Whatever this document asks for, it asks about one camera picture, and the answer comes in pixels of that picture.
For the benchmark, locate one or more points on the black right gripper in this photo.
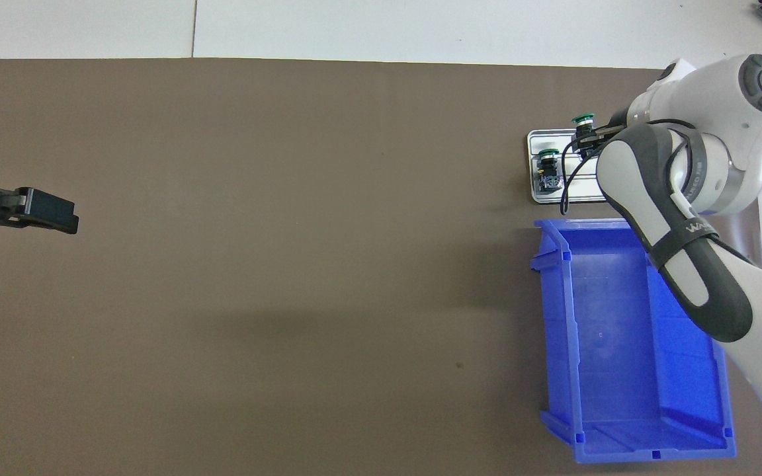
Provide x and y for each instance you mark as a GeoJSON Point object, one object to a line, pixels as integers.
{"type": "Point", "coordinates": [622, 118]}

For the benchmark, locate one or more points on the green push button switch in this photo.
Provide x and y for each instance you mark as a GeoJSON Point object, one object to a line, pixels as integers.
{"type": "Point", "coordinates": [548, 173]}
{"type": "Point", "coordinates": [583, 119]}

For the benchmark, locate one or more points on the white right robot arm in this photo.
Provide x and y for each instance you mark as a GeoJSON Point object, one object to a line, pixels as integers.
{"type": "Point", "coordinates": [718, 99]}

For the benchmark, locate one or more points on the silver metal tray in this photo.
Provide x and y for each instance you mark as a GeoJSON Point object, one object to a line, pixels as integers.
{"type": "Point", "coordinates": [586, 192]}

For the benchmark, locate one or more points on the blue plastic storage bin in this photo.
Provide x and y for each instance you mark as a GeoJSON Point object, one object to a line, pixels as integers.
{"type": "Point", "coordinates": [612, 370]}

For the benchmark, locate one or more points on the brown table mat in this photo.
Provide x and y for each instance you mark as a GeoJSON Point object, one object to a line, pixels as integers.
{"type": "Point", "coordinates": [288, 198]}

